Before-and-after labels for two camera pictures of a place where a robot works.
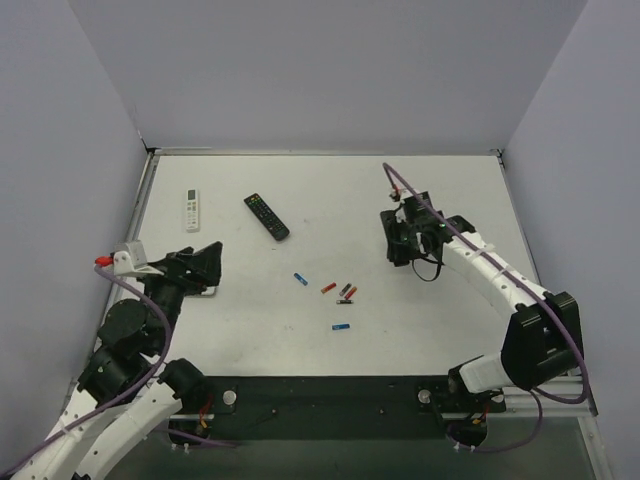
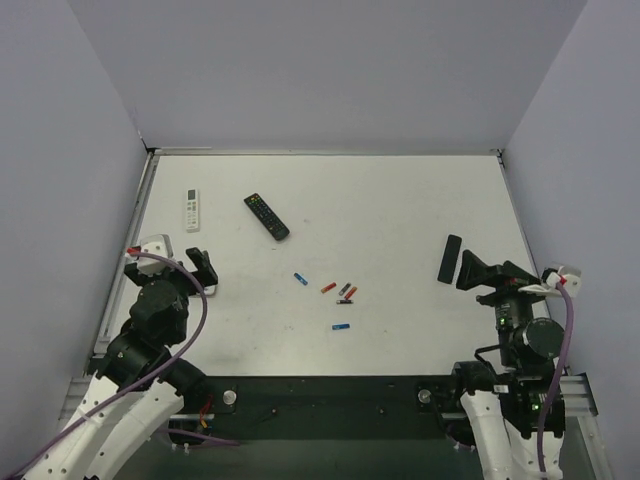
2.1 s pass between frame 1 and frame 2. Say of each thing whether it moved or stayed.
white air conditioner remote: stayed
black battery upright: stayed
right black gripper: moved
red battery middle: stayed
